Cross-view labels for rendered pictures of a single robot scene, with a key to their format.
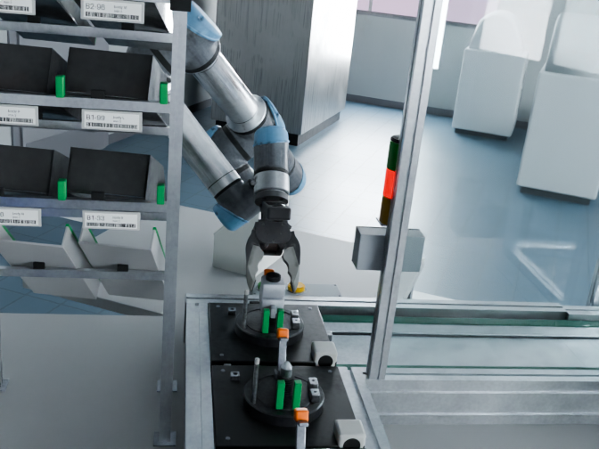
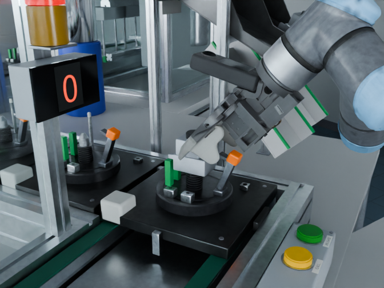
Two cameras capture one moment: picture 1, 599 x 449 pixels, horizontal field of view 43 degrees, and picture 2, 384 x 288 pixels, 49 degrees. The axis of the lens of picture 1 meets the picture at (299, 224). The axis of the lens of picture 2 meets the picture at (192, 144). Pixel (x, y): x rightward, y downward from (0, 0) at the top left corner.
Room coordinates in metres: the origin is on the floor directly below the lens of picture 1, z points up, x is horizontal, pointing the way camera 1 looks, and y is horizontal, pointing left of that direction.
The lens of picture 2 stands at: (1.79, -0.50, 1.34)
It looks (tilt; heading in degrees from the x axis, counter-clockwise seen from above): 21 degrees down; 128
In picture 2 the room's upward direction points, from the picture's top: straight up
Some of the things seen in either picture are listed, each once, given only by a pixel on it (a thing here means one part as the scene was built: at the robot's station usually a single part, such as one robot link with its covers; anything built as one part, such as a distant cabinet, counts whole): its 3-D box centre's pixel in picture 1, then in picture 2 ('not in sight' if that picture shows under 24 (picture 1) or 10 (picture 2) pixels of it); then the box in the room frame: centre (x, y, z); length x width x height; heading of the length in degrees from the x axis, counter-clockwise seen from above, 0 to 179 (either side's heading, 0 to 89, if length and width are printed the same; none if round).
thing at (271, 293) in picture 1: (272, 292); (189, 150); (1.36, 0.04, 1.06); 0.08 x 0.04 x 0.07; 9
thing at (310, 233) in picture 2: not in sight; (309, 235); (1.59, 0.06, 0.96); 0.04 x 0.04 x 0.02
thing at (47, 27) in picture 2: (394, 208); (48, 24); (1.29, -0.17, 1.28); 0.05 x 0.05 x 0.05
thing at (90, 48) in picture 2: not in sight; (82, 77); (0.49, 0.50, 0.99); 0.16 x 0.16 x 0.27
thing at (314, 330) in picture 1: (268, 334); (194, 200); (1.38, 0.04, 0.96); 0.24 x 0.24 x 0.02; 10
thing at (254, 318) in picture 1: (269, 325); (194, 191); (1.38, 0.04, 0.98); 0.14 x 0.14 x 0.02
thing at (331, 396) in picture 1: (285, 381); (84, 150); (1.12, 0.00, 1.01); 0.24 x 0.24 x 0.13; 10
